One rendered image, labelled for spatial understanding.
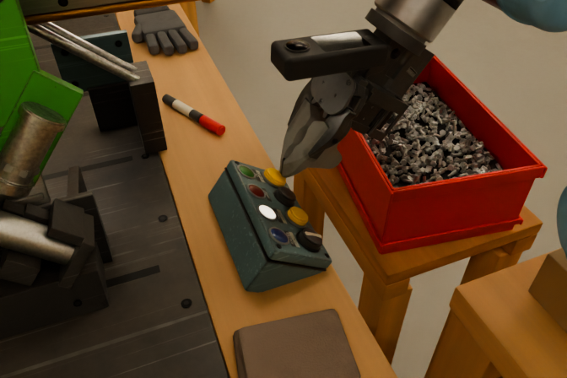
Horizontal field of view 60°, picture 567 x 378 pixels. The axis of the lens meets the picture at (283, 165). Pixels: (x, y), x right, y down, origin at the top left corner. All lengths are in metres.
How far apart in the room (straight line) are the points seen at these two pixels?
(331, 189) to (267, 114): 1.61
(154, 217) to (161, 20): 0.51
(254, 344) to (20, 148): 0.26
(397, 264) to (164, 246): 0.31
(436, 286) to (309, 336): 1.27
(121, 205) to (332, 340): 0.31
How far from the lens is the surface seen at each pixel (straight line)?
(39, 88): 0.47
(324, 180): 0.78
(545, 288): 0.62
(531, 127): 2.53
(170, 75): 0.87
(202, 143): 0.70
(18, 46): 0.47
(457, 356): 0.68
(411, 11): 0.51
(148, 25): 0.99
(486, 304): 0.61
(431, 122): 0.79
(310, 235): 0.51
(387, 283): 0.68
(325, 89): 0.55
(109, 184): 0.66
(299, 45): 0.48
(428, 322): 1.62
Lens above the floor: 1.32
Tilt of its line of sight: 40 degrees down
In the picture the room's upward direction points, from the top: straight up
